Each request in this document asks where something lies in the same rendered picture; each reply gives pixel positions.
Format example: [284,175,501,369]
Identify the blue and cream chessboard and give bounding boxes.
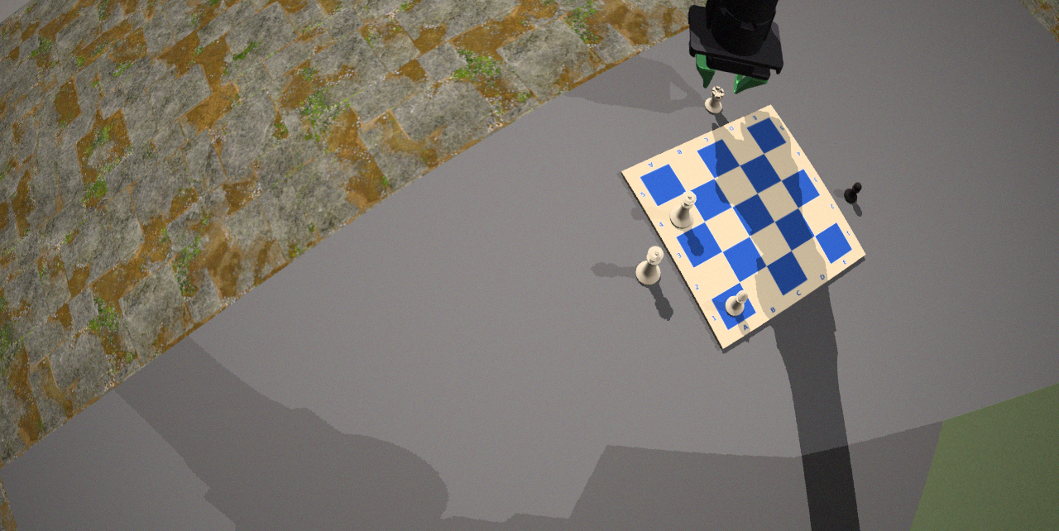
[621,105,865,349]

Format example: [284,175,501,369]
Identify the white chess king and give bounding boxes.
[635,246,664,285]

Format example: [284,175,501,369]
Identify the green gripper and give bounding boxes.
[688,0,783,94]

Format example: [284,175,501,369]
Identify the black pawn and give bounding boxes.
[844,182,862,203]

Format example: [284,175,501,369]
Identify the white bishop chess piece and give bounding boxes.
[725,290,748,317]

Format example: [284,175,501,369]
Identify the white chess rook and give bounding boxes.
[705,86,724,114]

